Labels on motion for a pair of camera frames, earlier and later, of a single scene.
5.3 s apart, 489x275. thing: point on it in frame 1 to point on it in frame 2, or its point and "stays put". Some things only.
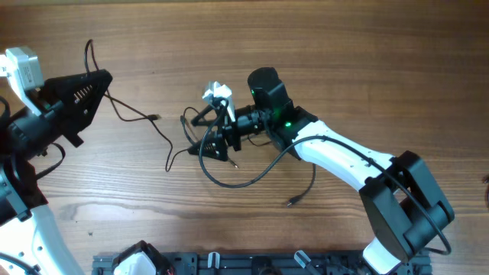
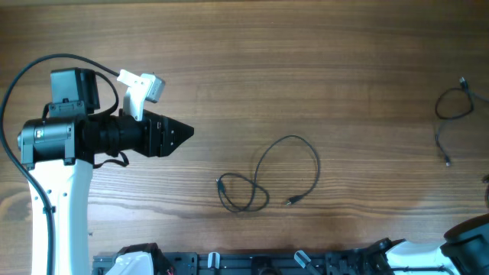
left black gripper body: x=46 y=98 to x=151 y=125
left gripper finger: x=78 y=96 to x=173 y=134
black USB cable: x=263 y=145 to x=261 y=186
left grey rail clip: x=217 y=260 stays put
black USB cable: x=171 y=159 to x=451 y=118
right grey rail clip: x=299 y=260 stays put
